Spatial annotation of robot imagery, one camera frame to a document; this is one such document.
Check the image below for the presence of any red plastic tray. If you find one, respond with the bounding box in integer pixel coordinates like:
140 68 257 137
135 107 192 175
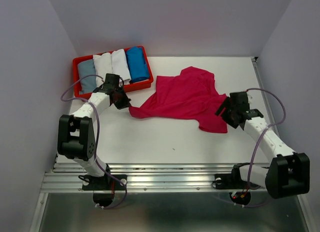
72 46 154 99

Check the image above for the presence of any pink t-shirt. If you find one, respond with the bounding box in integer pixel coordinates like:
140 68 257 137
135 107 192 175
129 67 228 134

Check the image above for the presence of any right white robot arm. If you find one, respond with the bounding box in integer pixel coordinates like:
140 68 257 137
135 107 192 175
212 91 310 205

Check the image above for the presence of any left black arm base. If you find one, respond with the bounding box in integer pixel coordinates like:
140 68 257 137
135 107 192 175
78 174 125 192

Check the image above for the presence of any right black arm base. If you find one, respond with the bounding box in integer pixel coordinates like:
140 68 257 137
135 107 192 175
211 162 250 190

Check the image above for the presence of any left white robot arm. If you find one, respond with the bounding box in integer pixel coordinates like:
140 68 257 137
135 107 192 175
57 73 131 189

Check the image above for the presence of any blue rolled t-shirt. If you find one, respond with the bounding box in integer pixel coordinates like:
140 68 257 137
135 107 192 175
125 47 150 83

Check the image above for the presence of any white textured rolled t-shirt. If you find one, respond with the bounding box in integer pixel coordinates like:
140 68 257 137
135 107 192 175
93 53 113 79

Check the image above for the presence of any grey rolled t-shirt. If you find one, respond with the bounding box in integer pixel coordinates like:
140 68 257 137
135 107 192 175
77 59 97 94

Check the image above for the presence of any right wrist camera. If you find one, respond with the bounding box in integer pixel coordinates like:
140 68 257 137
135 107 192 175
246 91 253 104

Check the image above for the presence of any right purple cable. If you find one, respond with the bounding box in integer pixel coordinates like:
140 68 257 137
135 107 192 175
214 88 287 208

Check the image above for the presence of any aluminium mounting rail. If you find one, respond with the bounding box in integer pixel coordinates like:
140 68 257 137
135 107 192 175
41 163 276 194

